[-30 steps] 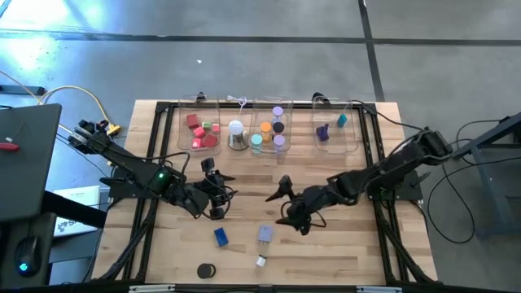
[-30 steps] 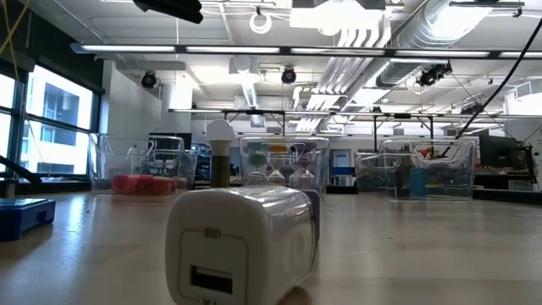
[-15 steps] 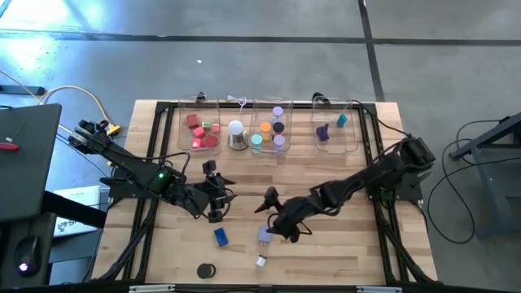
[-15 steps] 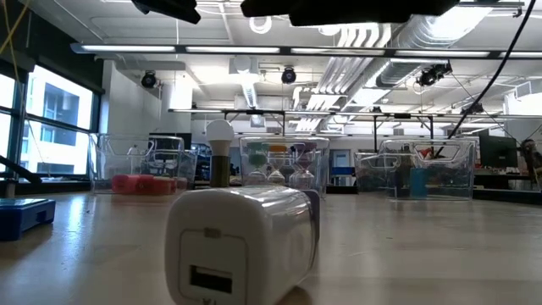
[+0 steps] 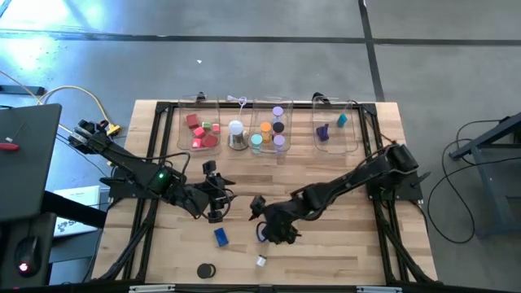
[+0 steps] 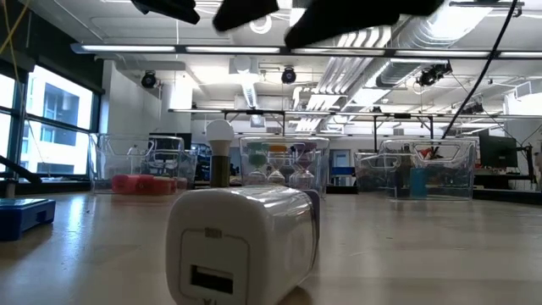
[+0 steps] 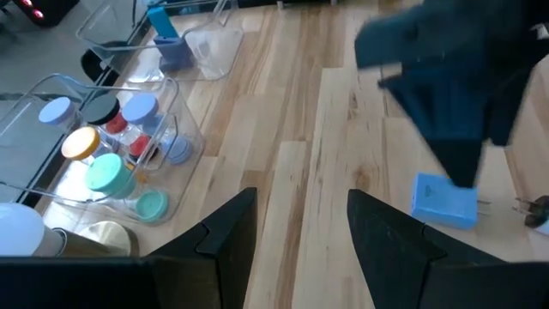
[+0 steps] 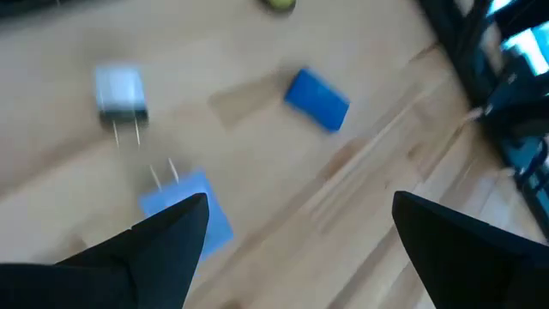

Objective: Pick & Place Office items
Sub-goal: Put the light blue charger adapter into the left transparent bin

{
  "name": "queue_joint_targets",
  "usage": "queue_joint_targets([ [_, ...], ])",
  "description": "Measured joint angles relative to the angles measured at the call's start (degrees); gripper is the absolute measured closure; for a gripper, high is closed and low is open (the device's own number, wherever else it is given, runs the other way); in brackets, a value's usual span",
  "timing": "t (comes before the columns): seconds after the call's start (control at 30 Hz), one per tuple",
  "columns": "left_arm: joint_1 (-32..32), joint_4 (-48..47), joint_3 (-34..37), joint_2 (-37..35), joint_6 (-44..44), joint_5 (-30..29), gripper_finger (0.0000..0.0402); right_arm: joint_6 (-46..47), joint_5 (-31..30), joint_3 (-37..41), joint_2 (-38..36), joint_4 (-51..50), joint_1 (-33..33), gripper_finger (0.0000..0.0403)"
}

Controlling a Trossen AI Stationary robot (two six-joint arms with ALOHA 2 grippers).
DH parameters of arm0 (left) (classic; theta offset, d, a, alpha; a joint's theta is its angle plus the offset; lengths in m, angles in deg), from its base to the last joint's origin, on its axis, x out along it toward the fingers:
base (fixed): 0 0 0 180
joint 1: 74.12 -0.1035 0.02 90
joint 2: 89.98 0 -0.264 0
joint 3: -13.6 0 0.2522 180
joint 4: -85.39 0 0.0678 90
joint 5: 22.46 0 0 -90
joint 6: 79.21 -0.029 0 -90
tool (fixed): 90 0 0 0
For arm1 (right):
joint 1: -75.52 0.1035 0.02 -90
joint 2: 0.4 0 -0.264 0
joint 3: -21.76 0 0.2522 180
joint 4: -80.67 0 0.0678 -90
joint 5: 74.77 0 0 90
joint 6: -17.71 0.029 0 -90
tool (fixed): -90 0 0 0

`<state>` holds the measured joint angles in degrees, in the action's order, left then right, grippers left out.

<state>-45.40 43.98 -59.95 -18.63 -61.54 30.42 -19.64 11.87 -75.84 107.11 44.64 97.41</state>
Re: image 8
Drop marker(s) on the blue flat box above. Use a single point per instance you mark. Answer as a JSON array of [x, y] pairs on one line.
[[317, 98]]

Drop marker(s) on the black round green-centred object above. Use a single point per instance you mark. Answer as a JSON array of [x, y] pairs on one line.
[[279, 4]]

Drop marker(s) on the light blue multiport charger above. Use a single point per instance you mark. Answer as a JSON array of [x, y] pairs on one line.
[[216, 214]]

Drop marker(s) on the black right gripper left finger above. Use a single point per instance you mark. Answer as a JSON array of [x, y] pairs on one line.
[[107, 283]]

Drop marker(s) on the white USB wall charger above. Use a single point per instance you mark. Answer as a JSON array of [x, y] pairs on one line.
[[120, 88]]

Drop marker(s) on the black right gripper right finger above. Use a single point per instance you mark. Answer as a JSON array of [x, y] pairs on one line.
[[484, 274]]

